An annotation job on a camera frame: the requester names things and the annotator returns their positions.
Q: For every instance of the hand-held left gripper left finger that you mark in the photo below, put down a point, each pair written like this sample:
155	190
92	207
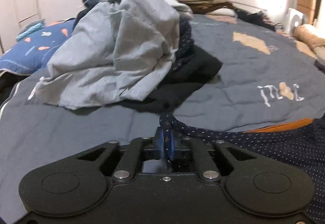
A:
159	144

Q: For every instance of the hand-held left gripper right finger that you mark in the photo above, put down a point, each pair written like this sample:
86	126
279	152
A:
172	147

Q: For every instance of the navy dotted garment orange lining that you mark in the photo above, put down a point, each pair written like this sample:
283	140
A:
279	152

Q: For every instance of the black garment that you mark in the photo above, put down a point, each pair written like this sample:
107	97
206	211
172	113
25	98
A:
193	66

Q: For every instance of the grey quilted blanket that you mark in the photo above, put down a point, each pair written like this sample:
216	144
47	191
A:
241	74

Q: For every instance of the small navy dotted garment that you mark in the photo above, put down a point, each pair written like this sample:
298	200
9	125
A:
185	43

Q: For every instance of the light grey garment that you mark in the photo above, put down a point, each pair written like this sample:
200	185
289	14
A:
114	48

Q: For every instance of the white pillow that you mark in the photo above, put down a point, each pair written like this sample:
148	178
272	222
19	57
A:
223	11

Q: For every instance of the black clothing heap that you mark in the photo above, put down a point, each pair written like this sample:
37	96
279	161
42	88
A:
251	17

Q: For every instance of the blue printed pillow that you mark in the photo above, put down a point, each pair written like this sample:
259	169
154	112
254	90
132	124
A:
38	48

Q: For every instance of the black cloth heap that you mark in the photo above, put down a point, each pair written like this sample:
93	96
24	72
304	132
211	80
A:
6	86

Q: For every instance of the black textured cloth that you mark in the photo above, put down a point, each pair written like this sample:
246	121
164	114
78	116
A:
320	65

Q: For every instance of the teal folded cloth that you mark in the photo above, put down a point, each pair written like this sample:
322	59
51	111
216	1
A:
30	31

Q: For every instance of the white fan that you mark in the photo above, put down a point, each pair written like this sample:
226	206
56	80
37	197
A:
294	20

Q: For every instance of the beige plush toy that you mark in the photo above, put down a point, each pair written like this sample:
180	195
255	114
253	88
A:
309	36

